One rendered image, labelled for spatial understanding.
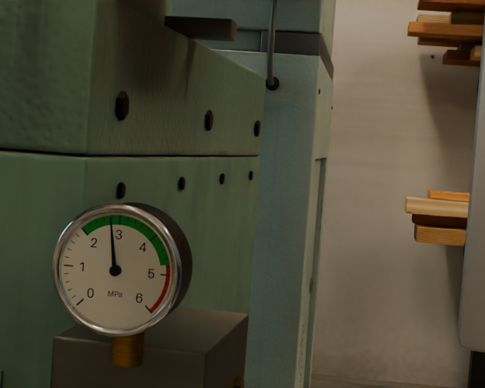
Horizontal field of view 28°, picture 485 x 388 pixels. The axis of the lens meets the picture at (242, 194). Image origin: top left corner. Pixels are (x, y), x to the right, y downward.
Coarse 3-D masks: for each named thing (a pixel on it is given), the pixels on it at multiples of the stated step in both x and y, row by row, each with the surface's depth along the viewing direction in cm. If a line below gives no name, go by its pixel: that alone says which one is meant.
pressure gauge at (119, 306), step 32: (96, 224) 45; (128, 224) 45; (160, 224) 44; (64, 256) 45; (96, 256) 45; (128, 256) 45; (160, 256) 45; (64, 288) 46; (96, 288) 45; (128, 288) 45; (160, 288) 45; (96, 320) 45; (128, 320) 45; (160, 320) 45; (128, 352) 47
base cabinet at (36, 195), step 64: (0, 192) 53; (64, 192) 52; (128, 192) 59; (192, 192) 77; (256, 192) 107; (0, 256) 53; (192, 256) 78; (0, 320) 53; (64, 320) 52; (0, 384) 53
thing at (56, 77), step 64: (0, 0) 52; (64, 0) 51; (0, 64) 52; (64, 64) 52; (128, 64) 57; (192, 64) 73; (0, 128) 52; (64, 128) 52; (128, 128) 58; (192, 128) 75; (256, 128) 102
